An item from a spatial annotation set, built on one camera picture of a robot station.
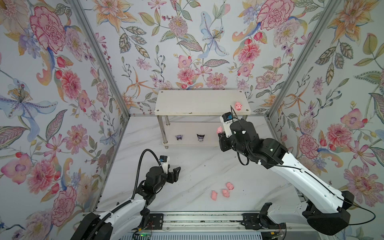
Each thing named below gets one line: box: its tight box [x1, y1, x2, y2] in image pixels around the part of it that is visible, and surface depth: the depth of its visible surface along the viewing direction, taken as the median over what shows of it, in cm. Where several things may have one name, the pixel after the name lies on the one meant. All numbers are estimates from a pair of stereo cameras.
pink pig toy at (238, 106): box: [235, 101, 243, 111], surface depth 76 cm
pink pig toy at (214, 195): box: [211, 190, 218, 201], surface depth 83 cm
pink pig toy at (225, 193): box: [222, 189, 230, 198], surface depth 82 cm
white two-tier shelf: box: [154, 90, 252, 148], surface depth 88 cm
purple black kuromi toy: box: [196, 134, 205, 143], surface depth 97 cm
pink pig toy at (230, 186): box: [226, 182, 235, 190], surface depth 86 cm
